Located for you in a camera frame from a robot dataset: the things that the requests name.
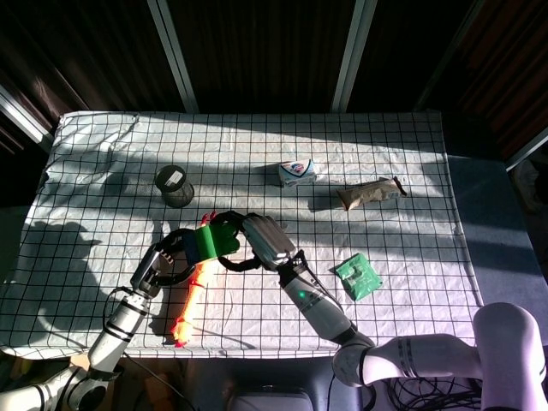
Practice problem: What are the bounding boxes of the yellow rubber chicken toy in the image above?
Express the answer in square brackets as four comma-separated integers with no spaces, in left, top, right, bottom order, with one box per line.
[170,211,224,348]

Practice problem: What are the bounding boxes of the white black-grid tablecloth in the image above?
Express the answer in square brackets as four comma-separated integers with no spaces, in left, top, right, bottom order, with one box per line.
[0,110,485,359]

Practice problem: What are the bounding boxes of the green plastic packet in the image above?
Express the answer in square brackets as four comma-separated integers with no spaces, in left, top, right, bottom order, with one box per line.
[333,252,383,301]

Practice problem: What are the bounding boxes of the grey window frame post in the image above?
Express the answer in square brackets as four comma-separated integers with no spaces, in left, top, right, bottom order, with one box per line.
[331,0,372,113]
[147,0,200,113]

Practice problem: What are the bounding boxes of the grey robot torso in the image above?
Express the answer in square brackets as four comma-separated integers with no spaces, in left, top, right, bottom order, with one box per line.
[224,383,320,411]

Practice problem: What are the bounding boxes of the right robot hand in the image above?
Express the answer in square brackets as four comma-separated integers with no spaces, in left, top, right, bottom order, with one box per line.
[211,211,307,273]

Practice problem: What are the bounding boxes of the black floor cable bundle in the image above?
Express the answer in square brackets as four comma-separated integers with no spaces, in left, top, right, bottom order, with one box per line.
[376,374,487,411]

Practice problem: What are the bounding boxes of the brown snack bar wrapper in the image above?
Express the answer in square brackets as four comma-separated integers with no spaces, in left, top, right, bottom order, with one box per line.
[336,176,408,211]

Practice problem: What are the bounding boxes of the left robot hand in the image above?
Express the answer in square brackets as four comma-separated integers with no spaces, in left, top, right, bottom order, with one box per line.
[129,230,202,297]

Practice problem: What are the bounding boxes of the green block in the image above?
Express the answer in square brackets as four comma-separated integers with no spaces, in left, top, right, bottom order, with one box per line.
[194,224,241,261]

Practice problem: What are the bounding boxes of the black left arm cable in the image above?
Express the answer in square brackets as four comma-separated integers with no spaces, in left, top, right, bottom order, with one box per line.
[101,285,132,333]

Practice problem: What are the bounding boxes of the black mesh pen holder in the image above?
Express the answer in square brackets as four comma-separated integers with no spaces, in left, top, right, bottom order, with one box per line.
[154,164,195,209]

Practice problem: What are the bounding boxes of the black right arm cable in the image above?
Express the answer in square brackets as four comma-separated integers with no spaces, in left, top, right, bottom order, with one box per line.
[294,251,344,310]

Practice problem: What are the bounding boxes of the white blue snack packet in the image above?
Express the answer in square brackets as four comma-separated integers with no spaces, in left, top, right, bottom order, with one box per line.
[278,158,319,188]

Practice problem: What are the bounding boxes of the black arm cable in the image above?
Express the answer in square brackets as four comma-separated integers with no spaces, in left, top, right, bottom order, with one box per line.
[101,285,132,333]
[294,251,344,310]

